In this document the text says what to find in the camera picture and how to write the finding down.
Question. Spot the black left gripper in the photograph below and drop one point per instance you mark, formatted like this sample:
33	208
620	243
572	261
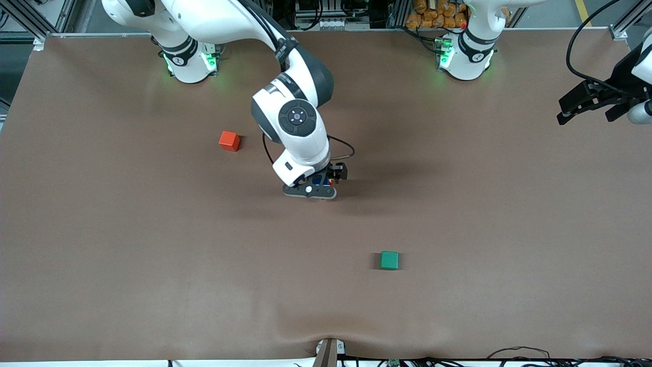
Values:
620	81

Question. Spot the red wooden block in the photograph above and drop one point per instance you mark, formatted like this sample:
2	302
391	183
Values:
331	180

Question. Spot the blue wooden block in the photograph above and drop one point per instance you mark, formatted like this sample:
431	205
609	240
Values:
320	179

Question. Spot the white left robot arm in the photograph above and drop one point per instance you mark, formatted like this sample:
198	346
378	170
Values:
468	56

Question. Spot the green wooden block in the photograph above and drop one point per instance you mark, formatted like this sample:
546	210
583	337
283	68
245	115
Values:
389	260

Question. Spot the orange wooden block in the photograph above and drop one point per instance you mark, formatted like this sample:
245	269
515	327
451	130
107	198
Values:
229	141

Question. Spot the white connector block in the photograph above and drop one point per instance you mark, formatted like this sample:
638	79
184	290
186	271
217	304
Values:
332	23

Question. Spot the orange bags pile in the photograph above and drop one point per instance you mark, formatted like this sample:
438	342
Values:
438	15

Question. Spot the aluminium frame profile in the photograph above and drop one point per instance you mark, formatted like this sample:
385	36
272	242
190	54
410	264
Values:
617	33
30	18

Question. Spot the camera mount post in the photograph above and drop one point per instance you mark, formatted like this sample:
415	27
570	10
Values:
326	354

